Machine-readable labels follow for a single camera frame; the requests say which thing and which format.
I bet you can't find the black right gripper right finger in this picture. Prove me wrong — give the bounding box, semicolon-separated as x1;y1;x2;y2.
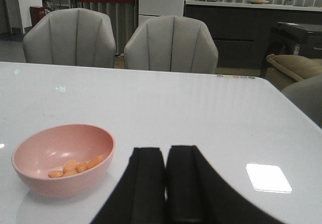
166;145;279;223

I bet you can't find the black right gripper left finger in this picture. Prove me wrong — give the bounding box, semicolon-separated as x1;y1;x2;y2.
92;147;165;223

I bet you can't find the orange ham piece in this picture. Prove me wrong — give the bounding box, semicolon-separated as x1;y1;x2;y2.
76;162;88;173
87;155;103;169
62;160;78;177
48;170;64;178

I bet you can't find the pink bowl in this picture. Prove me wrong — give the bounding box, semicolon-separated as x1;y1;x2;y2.
12;124;115;197

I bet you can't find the grey chair at right edge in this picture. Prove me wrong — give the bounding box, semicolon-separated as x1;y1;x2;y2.
282;74;321;128

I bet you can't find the beige cushion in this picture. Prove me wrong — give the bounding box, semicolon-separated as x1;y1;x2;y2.
265;54;321;91

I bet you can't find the grey right dining chair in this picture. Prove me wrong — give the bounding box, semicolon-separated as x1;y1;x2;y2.
124;15;219;74

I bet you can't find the grey dining chair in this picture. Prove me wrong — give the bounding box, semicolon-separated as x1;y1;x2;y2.
23;8;116;68
124;15;219;74

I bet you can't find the dark grey sideboard counter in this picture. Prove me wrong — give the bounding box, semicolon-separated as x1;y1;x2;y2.
185;0;321;70

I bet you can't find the grey left dining chair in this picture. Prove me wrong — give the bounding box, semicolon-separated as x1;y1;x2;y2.
23;8;116;68

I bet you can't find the dark side table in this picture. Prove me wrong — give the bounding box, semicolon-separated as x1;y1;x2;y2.
260;22;321;77

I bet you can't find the red barrier belt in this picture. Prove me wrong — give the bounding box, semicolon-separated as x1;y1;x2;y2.
75;0;135;4

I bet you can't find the red bin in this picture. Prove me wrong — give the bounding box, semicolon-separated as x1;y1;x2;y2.
30;6;46;26

